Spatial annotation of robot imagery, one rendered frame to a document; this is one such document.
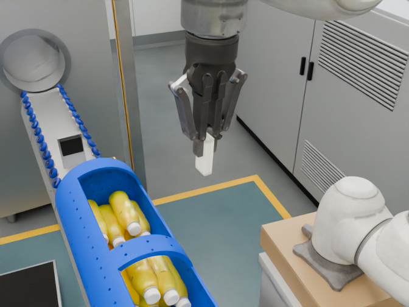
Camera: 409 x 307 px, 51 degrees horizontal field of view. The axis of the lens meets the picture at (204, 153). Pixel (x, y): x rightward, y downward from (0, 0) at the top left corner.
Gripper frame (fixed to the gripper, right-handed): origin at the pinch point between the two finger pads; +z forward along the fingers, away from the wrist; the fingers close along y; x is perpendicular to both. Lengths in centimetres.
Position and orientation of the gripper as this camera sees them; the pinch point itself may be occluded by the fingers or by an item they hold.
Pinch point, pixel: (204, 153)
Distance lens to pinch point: 70.0
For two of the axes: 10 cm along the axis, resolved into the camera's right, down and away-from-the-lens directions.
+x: -5.4, -4.8, 6.9
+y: 8.4, -2.6, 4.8
